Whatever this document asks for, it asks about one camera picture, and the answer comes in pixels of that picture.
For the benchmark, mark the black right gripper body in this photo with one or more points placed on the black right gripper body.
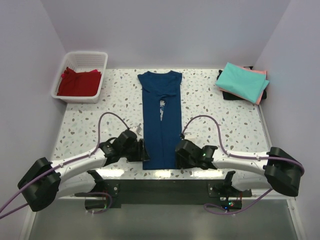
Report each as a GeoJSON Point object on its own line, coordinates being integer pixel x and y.
{"type": "Point", "coordinates": [190, 163]}

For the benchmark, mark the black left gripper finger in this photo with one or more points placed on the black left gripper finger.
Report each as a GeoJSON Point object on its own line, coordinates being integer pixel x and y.
{"type": "Point", "coordinates": [140, 151]}
{"type": "Point", "coordinates": [145, 155]}

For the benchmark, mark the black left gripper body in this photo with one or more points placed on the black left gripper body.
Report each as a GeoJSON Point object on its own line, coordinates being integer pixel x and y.
{"type": "Point", "coordinates": [130, 153]}

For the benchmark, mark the navy blue t-shirt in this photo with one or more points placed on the navy blue t-shirt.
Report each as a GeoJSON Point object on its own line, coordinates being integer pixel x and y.
{"type": "Point", "coordinates": [162, 117]}

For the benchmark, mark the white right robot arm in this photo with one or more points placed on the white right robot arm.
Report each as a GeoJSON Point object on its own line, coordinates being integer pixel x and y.
{"type": "Point", "coordinates": [274, 169]}

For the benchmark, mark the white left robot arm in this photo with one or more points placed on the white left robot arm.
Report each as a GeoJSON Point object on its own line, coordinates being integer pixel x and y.
{"type": "Point", "coordinates": [47, 181]}

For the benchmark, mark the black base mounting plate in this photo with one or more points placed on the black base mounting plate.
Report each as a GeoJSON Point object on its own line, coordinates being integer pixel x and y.
{"type": "Point", "coordinates": [114, 193]}

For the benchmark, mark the folded black t-shirt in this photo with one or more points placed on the folded black t-shirt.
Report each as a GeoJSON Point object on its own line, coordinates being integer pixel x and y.
{"type": "Point", "coordinates": [232, 97]}

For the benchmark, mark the red t-shirt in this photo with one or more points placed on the red t-shirt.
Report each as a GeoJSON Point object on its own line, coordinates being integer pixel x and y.
{"type": "Point", "coordinates": [78, 84]}

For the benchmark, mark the white plastic laundry basket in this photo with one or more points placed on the white plastic laundry basket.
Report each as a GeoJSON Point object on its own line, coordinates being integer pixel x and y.
{"type": "Point", "coordinates": [81, 61]}

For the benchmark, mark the folded salmon pink t-shirt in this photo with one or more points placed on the folded salmon pink t-shirt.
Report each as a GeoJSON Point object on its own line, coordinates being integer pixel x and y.
{"type": "Point", "coordinates": [255, 84]}

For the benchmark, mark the folded teal t-shirt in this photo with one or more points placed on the folded teal t-shirt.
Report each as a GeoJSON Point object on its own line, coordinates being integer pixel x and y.
{"type": "Point", "coordinates": [231, 79]}

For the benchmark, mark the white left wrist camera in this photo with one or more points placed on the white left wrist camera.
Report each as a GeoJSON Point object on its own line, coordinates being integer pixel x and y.
{"type": "Point", "coordinates": [137, 130]}

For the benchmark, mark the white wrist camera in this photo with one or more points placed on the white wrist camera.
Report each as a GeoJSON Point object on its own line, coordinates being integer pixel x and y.
{"type": "Point", "coordinates": [188, 136]}
{"type": "Point", "coordinates": [137, 130]}

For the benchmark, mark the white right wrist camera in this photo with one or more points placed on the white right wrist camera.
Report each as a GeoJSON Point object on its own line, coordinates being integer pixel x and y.
{"type": "Point", "coordinates": [188, 136]}

